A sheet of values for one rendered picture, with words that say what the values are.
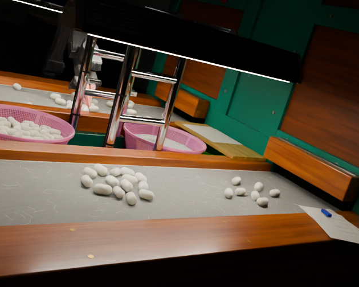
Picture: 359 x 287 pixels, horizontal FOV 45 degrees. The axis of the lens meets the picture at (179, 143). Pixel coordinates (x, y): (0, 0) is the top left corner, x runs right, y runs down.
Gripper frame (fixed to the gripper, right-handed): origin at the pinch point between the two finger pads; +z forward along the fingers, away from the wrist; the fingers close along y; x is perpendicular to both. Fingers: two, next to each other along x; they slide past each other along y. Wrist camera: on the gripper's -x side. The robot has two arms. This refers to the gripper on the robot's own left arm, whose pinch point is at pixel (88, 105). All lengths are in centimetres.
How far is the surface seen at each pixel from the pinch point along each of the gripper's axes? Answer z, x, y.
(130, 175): 45, -38, -14
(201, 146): 26.1, -21.7, 25.1
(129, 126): 15.1, -12.1, 6.3
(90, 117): 12.1, -10.3, -5.8
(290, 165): 42, -42, 38
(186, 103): -1.0, -7.8, 37.5
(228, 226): 63, -53, -5
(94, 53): 1.3, -27.1, -10.5
